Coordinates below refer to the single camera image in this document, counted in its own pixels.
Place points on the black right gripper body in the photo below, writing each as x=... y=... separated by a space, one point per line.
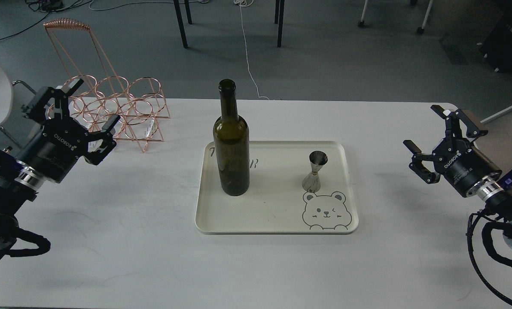
x=463 y=165

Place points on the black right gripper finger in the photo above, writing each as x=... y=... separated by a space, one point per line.
x=474 y=127
x=417 y=165

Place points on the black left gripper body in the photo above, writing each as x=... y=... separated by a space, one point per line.
x=56 y=148

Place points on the silver metal jigger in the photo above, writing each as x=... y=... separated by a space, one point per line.
x=312 y=182

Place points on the dark green wine bottle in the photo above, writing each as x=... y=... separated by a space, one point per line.
x=232 y=143

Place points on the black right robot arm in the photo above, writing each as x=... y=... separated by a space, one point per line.
x=497 y=231

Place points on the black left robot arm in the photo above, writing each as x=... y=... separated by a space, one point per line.
x=19 y=183

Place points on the black equipment case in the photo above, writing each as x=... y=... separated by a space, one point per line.
x=497 y=47

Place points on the white rolling chair legs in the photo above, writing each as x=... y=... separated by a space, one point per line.
x=396 y=13

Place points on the cream tray with bear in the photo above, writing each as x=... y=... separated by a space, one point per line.
x=276 y=201

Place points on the copper wire bottle rack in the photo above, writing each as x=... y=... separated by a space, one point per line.
x=141 y=104

